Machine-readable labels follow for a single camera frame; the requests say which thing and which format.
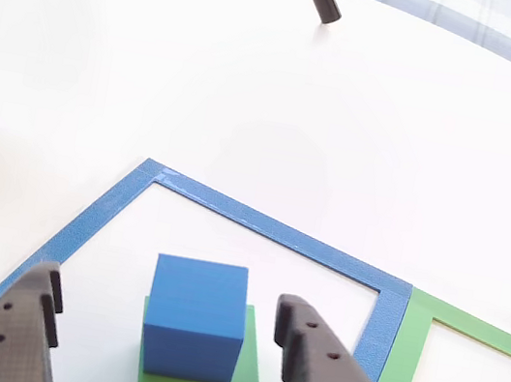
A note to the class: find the small blue cube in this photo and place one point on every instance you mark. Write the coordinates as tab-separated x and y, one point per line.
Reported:
198	299

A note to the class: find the green square frame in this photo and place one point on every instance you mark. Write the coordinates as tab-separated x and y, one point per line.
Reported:
402	353

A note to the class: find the blue square frame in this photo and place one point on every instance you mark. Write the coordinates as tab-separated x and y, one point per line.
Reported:
99	219

